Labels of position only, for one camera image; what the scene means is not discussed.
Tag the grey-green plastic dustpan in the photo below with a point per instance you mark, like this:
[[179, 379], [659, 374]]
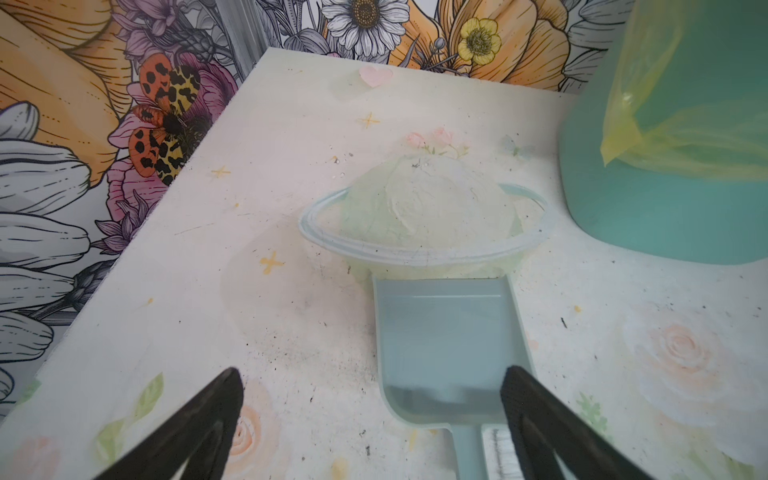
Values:
[[443, 348]]

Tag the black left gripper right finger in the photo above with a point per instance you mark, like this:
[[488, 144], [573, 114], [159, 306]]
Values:
[[548, 436]]

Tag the green plastic trash bin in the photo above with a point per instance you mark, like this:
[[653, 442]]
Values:
[[673, 216]]

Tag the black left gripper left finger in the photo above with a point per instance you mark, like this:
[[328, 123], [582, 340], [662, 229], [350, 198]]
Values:
[[194, 442]]

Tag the grey-green hand brush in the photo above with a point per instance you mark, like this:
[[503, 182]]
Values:
[[501, 459]]

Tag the aluminium corner post left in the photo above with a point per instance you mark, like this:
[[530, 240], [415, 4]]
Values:
[[243, 26]]

